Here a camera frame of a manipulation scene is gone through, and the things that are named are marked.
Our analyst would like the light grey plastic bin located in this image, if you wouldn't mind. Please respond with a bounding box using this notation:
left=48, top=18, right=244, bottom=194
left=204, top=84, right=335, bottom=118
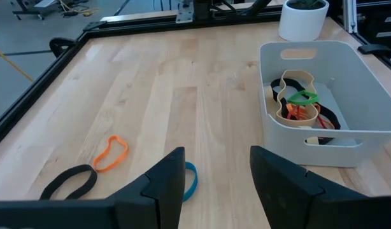
left=258, top=40, right=391, bottom=169

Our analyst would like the silver aluminium post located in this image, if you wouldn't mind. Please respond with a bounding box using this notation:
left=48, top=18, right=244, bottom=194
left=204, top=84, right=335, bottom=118
left=341, top=0, right=359, bottom=34

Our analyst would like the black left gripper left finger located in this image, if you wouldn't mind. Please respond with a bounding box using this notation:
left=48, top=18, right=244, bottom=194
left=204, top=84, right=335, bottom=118
left=108, top=146, right=186, bottom=229

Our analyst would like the red rubber band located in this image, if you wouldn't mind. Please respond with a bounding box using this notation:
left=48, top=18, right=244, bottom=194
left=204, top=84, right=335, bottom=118
left=297, top=106, right=336, bottom=130

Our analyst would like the wide tan rubber band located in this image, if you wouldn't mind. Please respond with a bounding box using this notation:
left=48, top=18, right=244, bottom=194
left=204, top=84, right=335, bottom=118
left=274, top=69, right=321, bottom=146

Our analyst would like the white plant pot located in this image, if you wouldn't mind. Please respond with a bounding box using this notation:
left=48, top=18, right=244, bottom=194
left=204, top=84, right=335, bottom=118
left=277, top=0, right=330, bottom=42

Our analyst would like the black shelf unit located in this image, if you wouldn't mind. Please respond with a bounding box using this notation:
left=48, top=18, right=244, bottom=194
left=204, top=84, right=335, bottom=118
left=357, top=0, right=391, bottom=42

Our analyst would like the silver metal bracket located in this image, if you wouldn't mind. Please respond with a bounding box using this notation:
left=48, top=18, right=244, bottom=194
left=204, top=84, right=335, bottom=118
left=175, top=2, right=194, bottom=24

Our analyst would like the black wavy rubber band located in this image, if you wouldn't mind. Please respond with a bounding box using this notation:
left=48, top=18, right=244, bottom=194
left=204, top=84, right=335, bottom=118
left=39, top=163, right=98, bottom=201

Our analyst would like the light green rubber band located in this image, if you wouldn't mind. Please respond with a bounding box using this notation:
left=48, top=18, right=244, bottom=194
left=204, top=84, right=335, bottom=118
left=287, top=90, right=320, bottom=106

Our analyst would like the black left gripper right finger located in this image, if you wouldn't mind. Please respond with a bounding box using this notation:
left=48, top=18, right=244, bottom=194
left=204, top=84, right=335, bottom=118
left=250, top=145, right=368, bottom=229

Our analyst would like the teal leafed artificial plant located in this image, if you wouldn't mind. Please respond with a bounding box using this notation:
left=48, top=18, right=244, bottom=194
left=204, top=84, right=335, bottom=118
left=287, top=0, right=325, bottom=10

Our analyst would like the small orange rubber band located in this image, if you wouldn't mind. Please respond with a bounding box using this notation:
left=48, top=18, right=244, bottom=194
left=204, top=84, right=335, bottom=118
left=92, top=135, right=129, bottom=174

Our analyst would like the blue rubber band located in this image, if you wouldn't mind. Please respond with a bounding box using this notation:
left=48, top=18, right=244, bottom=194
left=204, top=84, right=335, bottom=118
left=181, top=161, right=199, bottom=203

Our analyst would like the large black rubber band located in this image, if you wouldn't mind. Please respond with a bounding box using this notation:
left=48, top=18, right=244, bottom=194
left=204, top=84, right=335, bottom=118
left=270, top=78, right=342, bottom=146

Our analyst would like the black frame clip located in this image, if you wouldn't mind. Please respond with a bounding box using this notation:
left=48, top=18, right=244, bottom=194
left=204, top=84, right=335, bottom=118
left=357, top=43, right=391, bottom=60

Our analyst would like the grey wheeled stand base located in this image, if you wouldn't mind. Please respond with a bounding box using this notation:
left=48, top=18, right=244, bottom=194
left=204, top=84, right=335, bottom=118
left=10, top=0, right=101, bottom=20

